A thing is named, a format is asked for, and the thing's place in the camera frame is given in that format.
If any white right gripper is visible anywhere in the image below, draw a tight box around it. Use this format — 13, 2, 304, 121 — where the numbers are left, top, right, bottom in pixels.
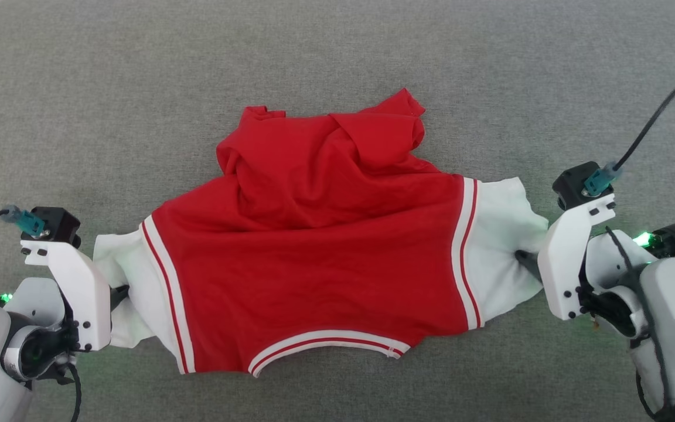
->
515, 193, 649, 321

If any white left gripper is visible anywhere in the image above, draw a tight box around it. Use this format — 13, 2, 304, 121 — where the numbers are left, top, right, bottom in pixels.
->
6, 240, 130, 352

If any red and white jersey garment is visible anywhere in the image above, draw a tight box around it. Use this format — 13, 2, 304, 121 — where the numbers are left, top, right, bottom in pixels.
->
93, 88, 549, 377

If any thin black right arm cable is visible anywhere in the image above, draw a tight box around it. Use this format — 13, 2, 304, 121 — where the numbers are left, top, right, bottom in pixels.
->
605, 226, 675, 420

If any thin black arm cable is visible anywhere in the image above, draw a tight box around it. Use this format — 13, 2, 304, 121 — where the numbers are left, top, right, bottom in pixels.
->
67, 362, 83, 422
605, 226, 675, 420

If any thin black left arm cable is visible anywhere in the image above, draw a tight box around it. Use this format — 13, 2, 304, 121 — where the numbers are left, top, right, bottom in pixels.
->
67, 362, 83, 422

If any left camera cable teal plug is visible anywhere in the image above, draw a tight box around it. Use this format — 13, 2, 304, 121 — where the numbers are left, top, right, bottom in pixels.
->
0, 205, 46, 261

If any camera cable teal plug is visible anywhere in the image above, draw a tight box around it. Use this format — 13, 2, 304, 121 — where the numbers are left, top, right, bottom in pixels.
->
0, 205, 46, 261
584, 63, 675, 197

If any right camera cable teal plug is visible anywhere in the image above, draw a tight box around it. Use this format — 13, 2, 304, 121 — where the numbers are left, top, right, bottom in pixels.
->
584, 63, 675, 197

